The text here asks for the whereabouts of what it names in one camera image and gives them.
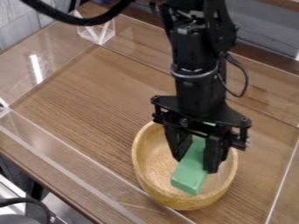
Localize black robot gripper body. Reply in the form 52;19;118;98
150;64;252;150

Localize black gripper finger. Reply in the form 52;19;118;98
202;136;229;174
162;126;192;162

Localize green rectangular block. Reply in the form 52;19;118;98
170;122;214;196

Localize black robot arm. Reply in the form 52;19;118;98
150;0;252;173

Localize brown wooden bowl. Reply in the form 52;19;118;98
130;122;238;211

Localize clear acrylic tray enclosure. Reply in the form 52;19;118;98
0;16;299;224

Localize thick black cable hose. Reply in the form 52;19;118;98
18;0;136;27

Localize black cable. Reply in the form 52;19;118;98
0;197;57;224

